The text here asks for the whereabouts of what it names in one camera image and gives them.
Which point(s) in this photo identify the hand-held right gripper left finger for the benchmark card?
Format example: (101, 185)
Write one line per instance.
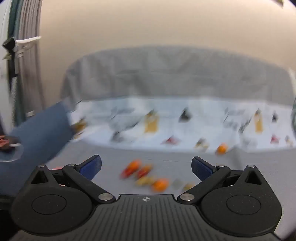
(91, 167)

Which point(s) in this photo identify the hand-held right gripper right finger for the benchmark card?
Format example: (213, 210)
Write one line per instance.
(201, 168)

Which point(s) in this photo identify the small yellow-green fruit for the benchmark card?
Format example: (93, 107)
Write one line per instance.
(145, 181)
(188, 186)

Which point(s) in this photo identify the small orange tangerine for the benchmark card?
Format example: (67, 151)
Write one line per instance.
(131, 168)
(160, 184)
(222, 148)

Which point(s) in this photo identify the small red tomato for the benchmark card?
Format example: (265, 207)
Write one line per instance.
(144, 172)

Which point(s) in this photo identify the blue cushion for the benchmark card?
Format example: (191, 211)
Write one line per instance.
(41, 132)

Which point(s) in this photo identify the white curtain clip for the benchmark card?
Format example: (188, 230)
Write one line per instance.
(30, 113)

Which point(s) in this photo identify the black smartphone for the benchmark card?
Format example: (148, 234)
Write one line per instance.
(4, 143)

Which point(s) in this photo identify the grey printed bed sheet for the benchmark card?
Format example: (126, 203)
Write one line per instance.
(161, 76)

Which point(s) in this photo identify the black gooseneck phone holder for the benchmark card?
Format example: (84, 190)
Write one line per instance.
(11, 62)

